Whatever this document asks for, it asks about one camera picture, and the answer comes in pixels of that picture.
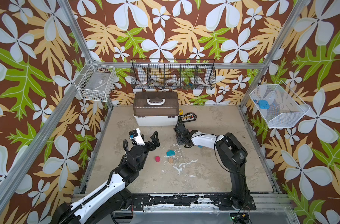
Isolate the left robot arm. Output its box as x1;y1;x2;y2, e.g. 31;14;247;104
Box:
51;128;160;224

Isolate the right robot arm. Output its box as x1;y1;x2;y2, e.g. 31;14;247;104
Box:
174;121;251;209

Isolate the teal arch block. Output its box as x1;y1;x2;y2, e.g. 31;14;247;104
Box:
166;150;176;157

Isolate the white box brown lid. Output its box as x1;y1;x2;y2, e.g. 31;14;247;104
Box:
133;91;179;127

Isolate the blue object in basket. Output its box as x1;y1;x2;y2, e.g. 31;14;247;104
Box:
257;100;270;110

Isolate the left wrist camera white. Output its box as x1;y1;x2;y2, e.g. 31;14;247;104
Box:
129;128;145;146

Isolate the black wire basket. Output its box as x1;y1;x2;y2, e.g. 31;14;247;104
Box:
130;58;216;90

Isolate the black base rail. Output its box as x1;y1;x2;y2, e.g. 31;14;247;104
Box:
131;192;256;211

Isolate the white wire basket left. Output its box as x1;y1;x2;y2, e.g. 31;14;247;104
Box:
74;61;117;102

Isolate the white wire basket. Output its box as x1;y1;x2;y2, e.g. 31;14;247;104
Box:
74;61;117;102
249;81;310;129

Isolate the white wire basket right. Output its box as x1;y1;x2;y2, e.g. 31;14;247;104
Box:
249;81;310;129

